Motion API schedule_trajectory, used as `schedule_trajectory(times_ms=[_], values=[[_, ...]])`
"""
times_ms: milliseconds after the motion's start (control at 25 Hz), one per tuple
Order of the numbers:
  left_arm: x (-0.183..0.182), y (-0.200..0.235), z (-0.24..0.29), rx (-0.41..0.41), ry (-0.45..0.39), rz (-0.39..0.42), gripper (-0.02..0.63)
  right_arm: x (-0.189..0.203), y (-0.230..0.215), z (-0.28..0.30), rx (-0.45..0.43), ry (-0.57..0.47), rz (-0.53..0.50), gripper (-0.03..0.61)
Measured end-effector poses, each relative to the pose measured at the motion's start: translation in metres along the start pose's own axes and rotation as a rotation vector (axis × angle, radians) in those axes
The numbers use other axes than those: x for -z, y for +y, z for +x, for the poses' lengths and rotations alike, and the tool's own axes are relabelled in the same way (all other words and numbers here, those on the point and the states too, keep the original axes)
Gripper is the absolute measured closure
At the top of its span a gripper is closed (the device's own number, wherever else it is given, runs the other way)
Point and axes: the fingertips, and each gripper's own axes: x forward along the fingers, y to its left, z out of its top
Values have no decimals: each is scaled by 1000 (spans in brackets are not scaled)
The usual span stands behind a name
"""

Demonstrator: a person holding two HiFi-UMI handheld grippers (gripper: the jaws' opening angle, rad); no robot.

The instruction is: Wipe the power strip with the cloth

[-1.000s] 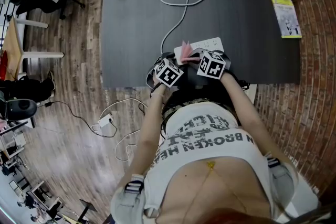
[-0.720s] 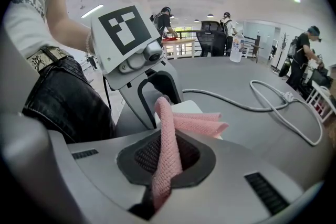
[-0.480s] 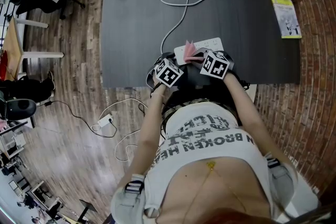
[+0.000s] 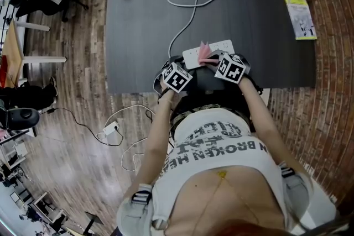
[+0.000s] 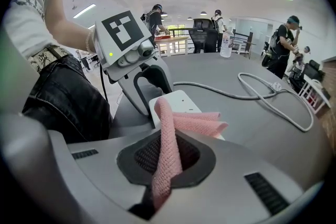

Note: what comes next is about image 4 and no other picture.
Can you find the grey power strip cord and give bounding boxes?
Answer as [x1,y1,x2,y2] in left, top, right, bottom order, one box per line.
[166,0,237,60]

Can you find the black floor cable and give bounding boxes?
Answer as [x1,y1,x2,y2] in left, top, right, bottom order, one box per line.
[38,107,124,148]

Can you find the wooden table with white legs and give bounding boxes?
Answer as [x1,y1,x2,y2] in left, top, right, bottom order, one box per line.
[2,18,67,87]

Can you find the person's right forearm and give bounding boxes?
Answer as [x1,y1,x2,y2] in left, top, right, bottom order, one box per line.
[237,76,308,177]

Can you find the white floor power adapter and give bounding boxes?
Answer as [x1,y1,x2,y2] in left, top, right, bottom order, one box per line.
[102,122,121,137]

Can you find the black bag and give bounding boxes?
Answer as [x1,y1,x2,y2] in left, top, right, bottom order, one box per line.
[0,76,59,112]

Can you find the black stand base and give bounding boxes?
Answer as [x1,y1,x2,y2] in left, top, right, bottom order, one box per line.
[82,211,104,236]

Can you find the thin gold necklace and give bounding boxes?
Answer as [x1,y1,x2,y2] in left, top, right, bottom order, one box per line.
[190,170,261,233]

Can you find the grey harness shoulder strap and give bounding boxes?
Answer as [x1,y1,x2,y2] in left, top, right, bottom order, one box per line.
[116,182,170,236]
[278,160,338,230]

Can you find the black trousers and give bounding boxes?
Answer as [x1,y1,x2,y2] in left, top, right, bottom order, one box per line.
[170,66,257,133]

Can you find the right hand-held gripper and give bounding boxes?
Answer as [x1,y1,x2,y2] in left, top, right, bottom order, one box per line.
[202,50,251,84]

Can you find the pink cloth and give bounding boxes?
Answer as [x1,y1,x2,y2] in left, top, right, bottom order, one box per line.
[198,40,213,66]

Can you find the white floor cable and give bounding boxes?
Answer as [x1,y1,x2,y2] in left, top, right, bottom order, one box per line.
[96,103,156,172]

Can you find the white power strip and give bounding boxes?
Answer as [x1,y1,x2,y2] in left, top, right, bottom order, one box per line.
[182,39,236,70]

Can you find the black rounded device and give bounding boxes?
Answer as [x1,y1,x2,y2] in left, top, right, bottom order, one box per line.
[0,107,40,131]

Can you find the person's left forearm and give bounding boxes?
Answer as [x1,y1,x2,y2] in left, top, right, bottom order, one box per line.
[132,88,178,195]

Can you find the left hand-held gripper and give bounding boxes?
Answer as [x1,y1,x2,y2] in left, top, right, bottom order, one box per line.
[153,55,194,95]

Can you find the yellow-green book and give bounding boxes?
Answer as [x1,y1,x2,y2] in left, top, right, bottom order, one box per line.
[283,0,318,41]

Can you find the patterned belt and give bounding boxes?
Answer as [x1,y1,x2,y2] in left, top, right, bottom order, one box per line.
[169,103,222,127]

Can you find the white printed shirt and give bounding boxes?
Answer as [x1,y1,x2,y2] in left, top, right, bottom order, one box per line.
[150,107,299,233]

